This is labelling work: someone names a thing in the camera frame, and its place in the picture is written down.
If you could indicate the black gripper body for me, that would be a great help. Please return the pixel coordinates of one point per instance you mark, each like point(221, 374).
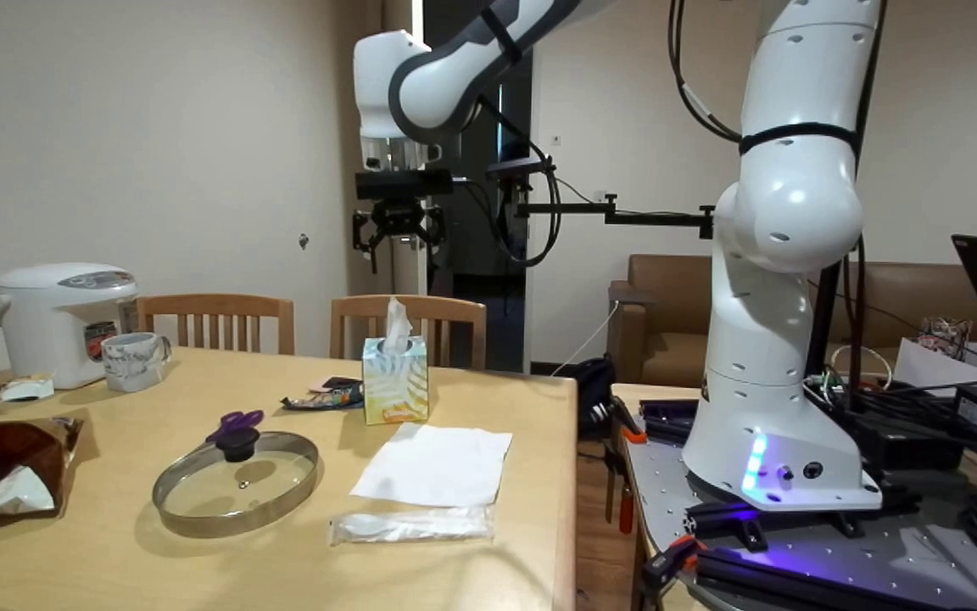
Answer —
point(398, 197)

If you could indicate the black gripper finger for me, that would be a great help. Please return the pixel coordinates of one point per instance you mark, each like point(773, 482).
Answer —
point(365, 232)
point(430, 228)

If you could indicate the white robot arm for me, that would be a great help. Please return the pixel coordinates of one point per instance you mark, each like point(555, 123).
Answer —
point(788, 215)

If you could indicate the right wooden chair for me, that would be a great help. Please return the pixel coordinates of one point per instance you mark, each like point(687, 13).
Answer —
point(454, 332)

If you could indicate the wooden chair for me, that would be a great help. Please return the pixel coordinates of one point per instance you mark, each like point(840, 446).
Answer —
point(218, 320)
point(454, 332)

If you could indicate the left wooden chair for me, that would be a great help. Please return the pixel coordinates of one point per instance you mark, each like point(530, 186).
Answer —
point(218, 320)

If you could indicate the white paper napkin on table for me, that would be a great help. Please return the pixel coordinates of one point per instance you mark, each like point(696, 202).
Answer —
point(436, 467)

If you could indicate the crumpled clear plastic cup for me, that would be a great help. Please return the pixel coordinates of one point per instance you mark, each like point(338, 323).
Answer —
point(136, 363)

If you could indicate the glass pot lid purple knob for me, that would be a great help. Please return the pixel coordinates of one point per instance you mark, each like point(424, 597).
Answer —
point(234, 480)

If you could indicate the clear plastic packet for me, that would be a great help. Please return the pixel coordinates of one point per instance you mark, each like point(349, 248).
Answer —
point(407, 529)

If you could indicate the white electric water boiler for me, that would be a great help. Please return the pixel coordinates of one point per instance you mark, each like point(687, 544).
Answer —
point(56, 317)

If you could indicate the small white wrapper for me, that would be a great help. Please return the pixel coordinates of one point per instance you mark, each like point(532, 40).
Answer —
point(22, 391)

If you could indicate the brown paper bag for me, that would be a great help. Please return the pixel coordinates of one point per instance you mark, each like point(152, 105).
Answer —
point(46, 446)

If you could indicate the grey robot mounting table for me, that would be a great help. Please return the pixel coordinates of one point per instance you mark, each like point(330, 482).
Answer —
point(892, 565)

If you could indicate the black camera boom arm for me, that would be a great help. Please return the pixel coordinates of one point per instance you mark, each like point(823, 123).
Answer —
point(609, 213)

